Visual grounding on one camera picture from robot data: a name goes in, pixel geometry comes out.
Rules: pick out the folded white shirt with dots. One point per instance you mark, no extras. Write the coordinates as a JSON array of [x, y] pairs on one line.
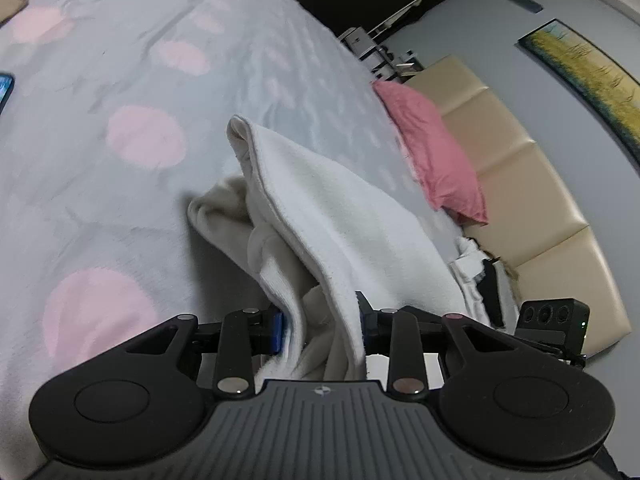
[[467, 265]]

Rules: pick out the dark wall plate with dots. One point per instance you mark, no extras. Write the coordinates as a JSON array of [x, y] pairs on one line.
[[522, 1]]

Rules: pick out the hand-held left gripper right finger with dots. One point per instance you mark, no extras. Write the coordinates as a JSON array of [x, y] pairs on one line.
[[362, 325]]

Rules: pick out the white sweater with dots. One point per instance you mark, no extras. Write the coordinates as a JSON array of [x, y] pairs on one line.
[[340, 210]]

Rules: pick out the smartphone with lit screen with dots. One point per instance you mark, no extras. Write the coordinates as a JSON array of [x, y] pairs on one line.
[[5, 92]]

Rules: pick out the cream padded headboard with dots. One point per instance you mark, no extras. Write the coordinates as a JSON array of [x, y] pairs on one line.
[[540, 200]]

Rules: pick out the yellow field wall painting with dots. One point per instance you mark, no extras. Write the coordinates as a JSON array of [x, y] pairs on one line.
[[590, 75]]

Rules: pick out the pink pillow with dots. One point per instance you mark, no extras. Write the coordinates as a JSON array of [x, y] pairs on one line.
[[435, 150]]

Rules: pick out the white bedside table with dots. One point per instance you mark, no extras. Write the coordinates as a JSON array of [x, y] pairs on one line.
[[380, 55]]

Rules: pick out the bed with dotted grey sheet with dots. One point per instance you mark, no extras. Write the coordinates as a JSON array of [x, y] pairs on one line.
[[125, 160]]

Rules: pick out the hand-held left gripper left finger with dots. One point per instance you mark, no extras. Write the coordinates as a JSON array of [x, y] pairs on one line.
[[276, 332]]

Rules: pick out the folded black garment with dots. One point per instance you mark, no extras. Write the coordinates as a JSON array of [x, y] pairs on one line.
[[492, 295]]

